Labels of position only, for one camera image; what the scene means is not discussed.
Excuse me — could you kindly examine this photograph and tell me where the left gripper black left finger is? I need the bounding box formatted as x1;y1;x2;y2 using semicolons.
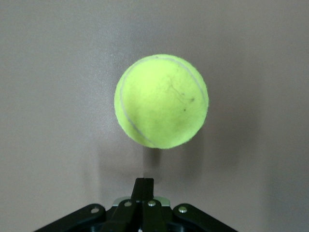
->
36;178;145;232

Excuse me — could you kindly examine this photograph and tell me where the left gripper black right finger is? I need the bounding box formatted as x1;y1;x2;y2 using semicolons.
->
144;178;239;232

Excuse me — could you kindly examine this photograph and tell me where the yellow tennis ball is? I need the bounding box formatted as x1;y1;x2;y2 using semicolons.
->
113;54;210;149

